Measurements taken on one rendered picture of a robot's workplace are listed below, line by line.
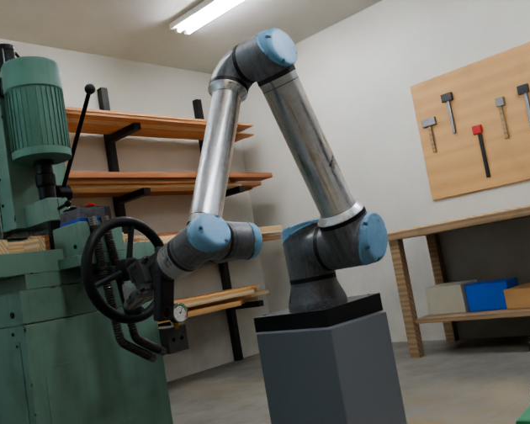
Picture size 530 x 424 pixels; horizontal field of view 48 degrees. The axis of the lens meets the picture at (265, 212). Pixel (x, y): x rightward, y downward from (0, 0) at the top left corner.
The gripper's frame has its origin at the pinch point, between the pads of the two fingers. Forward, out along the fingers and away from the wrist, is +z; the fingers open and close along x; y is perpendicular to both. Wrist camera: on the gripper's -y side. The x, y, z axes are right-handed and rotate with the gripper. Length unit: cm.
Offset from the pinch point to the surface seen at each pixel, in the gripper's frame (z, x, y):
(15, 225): 36, 0, 45
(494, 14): -66, -334, 138
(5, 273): 17.8, 18.5, 21.4
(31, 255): 16.4, 10.7, 25.3
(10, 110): 16, 2, 74
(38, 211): 27, -3, 45
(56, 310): 21.7, 5.5, 10.7
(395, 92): 24, -340, 142
